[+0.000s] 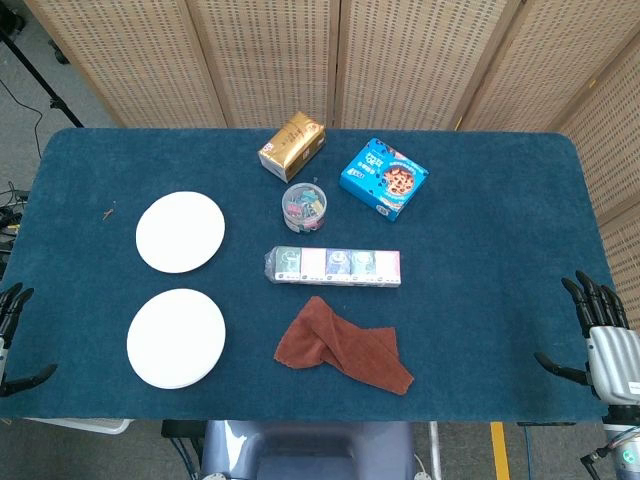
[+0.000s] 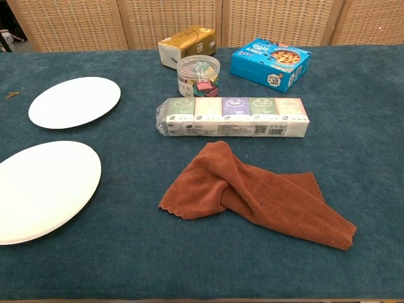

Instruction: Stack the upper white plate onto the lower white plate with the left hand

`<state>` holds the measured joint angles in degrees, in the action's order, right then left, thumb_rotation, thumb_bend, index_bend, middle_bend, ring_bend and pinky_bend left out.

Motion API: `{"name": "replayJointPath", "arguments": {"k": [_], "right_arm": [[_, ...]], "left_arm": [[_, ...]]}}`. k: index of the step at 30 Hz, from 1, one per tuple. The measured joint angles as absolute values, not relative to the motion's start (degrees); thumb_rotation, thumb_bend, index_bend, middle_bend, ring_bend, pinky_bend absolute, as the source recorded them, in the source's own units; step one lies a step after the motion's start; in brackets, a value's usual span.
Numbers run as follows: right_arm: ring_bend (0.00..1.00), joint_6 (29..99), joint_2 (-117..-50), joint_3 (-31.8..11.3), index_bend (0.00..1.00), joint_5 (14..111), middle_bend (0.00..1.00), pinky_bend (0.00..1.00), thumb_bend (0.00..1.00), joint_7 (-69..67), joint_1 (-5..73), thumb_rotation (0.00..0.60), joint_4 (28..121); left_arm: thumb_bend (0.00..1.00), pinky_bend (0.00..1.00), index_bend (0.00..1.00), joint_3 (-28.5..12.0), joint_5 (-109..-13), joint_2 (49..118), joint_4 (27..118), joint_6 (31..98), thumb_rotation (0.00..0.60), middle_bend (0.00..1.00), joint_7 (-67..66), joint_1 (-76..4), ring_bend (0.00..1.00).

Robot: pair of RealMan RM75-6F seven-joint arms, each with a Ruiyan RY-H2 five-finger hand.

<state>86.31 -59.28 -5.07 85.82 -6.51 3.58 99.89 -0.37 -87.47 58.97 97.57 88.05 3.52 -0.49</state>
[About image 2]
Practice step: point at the white ribbed paper plate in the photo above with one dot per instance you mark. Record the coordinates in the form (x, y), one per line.
(74, 102)
(44, 192)

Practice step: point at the pocket tissue multipack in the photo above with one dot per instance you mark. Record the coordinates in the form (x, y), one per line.
(233, 121)

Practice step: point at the rust brown microfiber towel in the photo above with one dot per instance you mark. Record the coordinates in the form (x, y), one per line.
(252, 195)

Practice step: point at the clear jar of binder clips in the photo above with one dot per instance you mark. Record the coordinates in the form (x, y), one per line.
(198, 77)

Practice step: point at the blue cookie box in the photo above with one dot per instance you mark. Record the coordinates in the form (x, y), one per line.
(268, 64)

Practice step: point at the gold facial tissue pack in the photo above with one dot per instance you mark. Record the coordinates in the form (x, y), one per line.
(189, 42)

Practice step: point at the teal tablecloth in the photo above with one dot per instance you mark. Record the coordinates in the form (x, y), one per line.
(126, 259)

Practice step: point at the wicker folding screen panel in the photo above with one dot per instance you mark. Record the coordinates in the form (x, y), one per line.
(277, 20)
(170, 19)
(69, 23)
(372, 20)

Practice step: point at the small brown twig scrap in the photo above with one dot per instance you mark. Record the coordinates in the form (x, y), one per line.
(12, 94)

